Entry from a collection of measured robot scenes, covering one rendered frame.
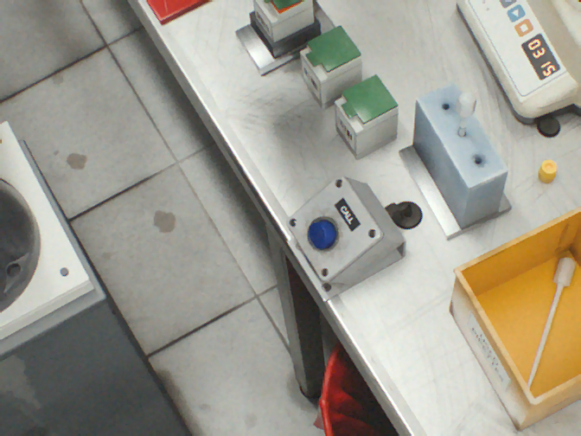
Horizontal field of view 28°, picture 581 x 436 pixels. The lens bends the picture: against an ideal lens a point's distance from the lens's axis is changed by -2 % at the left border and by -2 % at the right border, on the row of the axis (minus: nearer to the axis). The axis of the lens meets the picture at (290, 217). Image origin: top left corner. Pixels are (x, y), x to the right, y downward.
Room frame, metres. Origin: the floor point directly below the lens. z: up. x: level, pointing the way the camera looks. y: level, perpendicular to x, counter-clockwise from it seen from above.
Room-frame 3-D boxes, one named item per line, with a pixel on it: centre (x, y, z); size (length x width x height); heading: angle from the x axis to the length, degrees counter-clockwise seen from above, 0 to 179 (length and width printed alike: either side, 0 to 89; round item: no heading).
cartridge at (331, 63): (0.59, -0.06, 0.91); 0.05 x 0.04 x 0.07; 112
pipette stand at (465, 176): (0.47, -0.16, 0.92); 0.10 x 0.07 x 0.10; 17
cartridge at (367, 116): (0.53, -0.08, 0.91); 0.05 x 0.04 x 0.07; 112
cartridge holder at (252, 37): (0.66, -0.02, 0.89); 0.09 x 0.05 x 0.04; 112
